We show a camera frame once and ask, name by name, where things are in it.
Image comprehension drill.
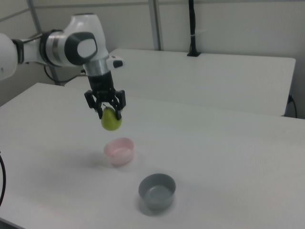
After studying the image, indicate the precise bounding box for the white side table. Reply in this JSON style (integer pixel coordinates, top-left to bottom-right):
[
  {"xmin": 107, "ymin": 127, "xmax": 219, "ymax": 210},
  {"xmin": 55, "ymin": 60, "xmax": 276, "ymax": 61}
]
[{"xmin": 63, "ymin": 48, "xmax": 297, "ymax": 117}]

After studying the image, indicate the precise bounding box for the grey bowl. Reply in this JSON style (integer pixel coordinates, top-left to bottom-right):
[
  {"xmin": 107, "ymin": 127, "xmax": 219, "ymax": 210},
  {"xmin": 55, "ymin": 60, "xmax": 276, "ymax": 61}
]
[{"xmin": 138, "ymin": 173, "xmax": 177, "ymax": 211}]

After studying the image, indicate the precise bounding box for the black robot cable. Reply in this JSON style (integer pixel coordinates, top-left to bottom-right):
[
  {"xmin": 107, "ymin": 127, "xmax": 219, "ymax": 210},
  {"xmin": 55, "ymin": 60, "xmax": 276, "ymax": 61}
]
[{"xmin": 43, "ymin": 64, "xmax": 87, "ymax": 83}]

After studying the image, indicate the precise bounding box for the pink bowl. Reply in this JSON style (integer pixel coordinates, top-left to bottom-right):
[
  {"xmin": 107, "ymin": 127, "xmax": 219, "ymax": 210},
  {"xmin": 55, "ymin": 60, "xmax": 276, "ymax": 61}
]
[{"xmin": 103, "ymin": 137, "xmax": 135, "ymax": 165}]

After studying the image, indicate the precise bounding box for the black cable loop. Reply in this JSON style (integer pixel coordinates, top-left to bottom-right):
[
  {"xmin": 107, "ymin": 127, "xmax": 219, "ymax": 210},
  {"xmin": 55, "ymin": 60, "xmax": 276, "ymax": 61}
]
[{"xmin": 0, "ymin": 150, "xmax": 6, "ymax": 207}]

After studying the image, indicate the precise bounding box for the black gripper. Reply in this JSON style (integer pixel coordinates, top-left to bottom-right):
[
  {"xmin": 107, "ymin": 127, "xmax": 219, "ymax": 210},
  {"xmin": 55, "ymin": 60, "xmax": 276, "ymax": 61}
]
[{"xmin": 83, "ymin": 70, "xmax": 127, "ymax": 120}]

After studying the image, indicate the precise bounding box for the green pear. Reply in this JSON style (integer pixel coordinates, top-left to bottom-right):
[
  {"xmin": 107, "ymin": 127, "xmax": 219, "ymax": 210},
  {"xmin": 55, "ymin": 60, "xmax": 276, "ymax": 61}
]
[{"xmin": 101, "ymin": 104, "xmax": 123, "ymax": 132}]

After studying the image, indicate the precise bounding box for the black wall cable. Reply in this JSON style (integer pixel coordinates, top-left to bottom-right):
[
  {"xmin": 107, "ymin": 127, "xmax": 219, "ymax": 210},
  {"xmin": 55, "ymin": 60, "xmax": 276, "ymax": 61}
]
[{"xmin": 287, "ymin": 94, "xmax": 298, "ymax": 118}]

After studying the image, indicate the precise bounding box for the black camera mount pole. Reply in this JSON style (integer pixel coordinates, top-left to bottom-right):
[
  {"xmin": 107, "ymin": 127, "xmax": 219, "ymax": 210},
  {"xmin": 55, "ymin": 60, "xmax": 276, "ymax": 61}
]
[{"xmin": 186, "ymin": 0, "xmax": 201, "ymax": 57}]

